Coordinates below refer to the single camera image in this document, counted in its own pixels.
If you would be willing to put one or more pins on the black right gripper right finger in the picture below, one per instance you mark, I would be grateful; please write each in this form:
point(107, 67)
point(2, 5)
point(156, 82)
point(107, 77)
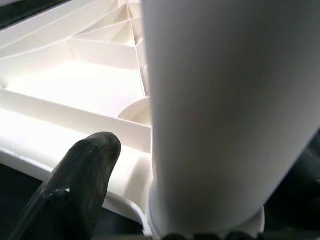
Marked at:
point(300, 195)

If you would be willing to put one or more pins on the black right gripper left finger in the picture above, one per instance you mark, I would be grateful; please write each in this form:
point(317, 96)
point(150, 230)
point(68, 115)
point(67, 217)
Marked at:
point(75, 190)

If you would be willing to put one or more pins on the white plastic table top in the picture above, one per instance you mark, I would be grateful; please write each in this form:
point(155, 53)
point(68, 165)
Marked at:
point(75, 87)

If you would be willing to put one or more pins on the white plastic table leg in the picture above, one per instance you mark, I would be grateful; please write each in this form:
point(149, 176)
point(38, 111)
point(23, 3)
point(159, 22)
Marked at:
point(225, 100)

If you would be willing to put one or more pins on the black table cloth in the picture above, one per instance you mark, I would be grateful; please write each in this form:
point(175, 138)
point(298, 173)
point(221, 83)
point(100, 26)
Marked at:
point(15, 10)

